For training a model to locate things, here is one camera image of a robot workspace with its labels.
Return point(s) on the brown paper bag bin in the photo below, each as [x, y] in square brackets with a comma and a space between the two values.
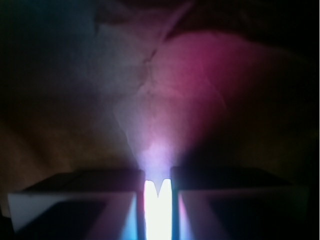
[150, 84]

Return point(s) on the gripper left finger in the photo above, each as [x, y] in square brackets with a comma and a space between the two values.
[81, 205]

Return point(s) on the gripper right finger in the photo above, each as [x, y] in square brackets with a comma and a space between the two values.
[236, 203]

